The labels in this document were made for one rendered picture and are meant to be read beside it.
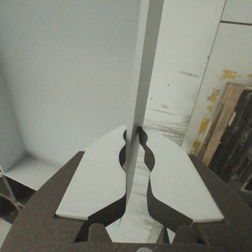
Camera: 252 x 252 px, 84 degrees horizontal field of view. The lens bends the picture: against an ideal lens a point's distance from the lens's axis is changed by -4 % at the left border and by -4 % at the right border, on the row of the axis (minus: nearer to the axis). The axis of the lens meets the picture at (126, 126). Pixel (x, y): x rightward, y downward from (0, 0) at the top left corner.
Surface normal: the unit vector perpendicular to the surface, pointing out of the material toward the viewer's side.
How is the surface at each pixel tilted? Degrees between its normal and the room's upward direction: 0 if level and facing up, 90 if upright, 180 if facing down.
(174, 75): 0
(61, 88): 2
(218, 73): 0
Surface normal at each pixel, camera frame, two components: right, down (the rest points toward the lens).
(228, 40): -0.29, 0.45
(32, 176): 0.09, -0.86
